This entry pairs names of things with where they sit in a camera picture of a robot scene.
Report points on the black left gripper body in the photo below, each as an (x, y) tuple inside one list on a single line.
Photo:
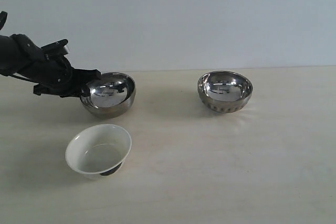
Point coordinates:
[(55, 76)]

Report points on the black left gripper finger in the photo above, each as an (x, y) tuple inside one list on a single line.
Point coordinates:
[(80, 77), (77, 92)]

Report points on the plain stainless steel bowl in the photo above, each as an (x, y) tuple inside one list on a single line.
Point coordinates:
[(111, 96)]

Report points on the white ceramic bowl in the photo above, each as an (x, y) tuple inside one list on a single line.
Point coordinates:
[(98, 151)]

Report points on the ribbed stainless steel bowl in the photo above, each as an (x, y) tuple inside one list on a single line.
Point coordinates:
[(224, 91)]

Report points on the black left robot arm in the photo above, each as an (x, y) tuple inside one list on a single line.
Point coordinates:
[(13, 49)]

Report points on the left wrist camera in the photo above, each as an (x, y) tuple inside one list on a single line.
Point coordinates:
[(56, 48)]

